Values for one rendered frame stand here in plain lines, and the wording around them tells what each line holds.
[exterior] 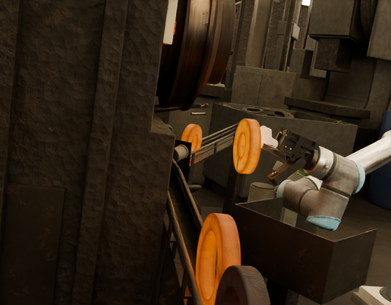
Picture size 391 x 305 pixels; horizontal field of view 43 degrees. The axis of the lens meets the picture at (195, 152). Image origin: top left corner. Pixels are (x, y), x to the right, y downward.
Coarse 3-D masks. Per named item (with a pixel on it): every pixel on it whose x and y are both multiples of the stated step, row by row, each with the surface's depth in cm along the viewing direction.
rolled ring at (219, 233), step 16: (208, 224) 92; (224, 224) 86; (208, 240) 95; (224, 240) 83; (208, 256) 96; (224, 256) 81; (240, 256) 82; (208, 272) 95; (208, 288) 93; (208, 304) 86
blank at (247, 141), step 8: (248, 120) 138; (256, 120) 139; (240, 128) 143; (248, 128) 136; (256, 128) 136; (240, 136) 143; (248, 136) 136; (256, 136) 134; (240, 144) 144; (248, 144) 135; (256, 144) 134; (240, 152) 144; (248, 152) 134; (256, 152) 134; (240, 160) 140; (248, 160) 135; (256, 160) 135; (240, 168) 140; (248, 168) 137
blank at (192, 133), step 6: (186, 126) 206; (192, 126) 206; (198, 126) 210; (186, 132) 204; (192, 132) 205; (198, 132) 211; (186, 138) 203; (192, 138) 207; (198, 138) 212; (192, 144) 214; (198, 144) 213; (192, 150) 211
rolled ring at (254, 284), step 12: (228, 276) 75; (240, 276) 70; (252, 276) 70; (228, 288) 75; (240, 288) 69; (252, 288) 67; (264, 288) 68; (216, 300) 80; (228, 300) 78; (240, 300) 69; (252, 300) 66; (264, 300) 66
